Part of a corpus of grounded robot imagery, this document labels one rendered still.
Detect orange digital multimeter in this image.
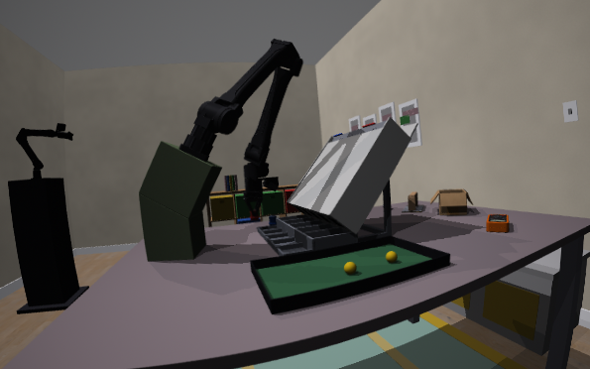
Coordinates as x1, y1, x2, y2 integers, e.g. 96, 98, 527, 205
486, 214, 509, 232

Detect yellow marble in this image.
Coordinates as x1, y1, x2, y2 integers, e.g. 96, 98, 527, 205
344, 262, 357, 275
386, 251, 398, 263

